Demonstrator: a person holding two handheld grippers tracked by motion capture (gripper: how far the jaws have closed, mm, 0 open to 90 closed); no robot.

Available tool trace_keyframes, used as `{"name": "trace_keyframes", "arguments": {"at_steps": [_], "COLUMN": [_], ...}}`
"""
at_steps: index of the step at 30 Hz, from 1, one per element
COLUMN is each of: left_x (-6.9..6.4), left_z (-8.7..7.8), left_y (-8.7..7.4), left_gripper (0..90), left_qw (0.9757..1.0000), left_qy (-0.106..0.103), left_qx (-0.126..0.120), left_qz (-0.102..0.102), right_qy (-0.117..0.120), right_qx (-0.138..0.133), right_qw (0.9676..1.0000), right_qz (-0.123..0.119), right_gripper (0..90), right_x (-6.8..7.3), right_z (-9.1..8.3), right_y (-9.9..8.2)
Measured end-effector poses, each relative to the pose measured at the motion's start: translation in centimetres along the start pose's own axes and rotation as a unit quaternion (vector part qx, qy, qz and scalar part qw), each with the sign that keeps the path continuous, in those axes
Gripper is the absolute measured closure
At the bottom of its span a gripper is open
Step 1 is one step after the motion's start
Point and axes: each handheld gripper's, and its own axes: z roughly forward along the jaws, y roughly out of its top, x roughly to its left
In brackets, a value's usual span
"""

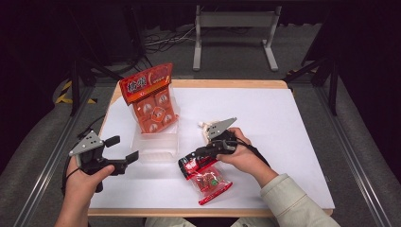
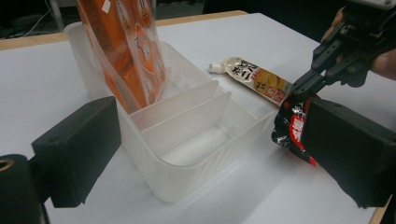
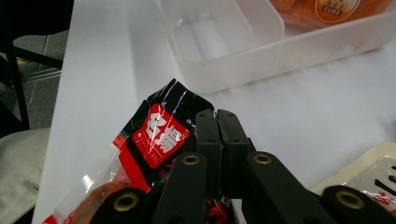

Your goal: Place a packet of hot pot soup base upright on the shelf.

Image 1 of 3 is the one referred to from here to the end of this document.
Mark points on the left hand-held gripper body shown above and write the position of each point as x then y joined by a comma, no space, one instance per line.
93,160

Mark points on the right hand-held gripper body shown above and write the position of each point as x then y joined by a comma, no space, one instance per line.
222,138

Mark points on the small black red snack packet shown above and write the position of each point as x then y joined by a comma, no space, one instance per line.
209,183

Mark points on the clear plastic container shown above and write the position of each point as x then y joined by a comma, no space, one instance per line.
157,146

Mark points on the large orange snack bag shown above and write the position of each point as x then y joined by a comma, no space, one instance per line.
151,97

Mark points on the person's left hand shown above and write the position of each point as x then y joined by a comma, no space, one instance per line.
80,186

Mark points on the person's right hand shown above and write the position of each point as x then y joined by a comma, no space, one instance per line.
246,157

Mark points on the beige spouted sauce pouch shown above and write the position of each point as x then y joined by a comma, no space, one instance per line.
204,126

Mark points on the white table mat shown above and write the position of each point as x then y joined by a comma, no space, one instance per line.
268,126

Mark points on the black metal stand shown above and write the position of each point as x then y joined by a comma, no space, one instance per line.
74,91
333,94

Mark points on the yellow black floor tape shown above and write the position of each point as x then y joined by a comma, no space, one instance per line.
64,93

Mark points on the white metal stand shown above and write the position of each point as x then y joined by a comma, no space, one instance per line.
236,19

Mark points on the aluminium floor rail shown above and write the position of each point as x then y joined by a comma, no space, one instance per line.
47,170
342,138

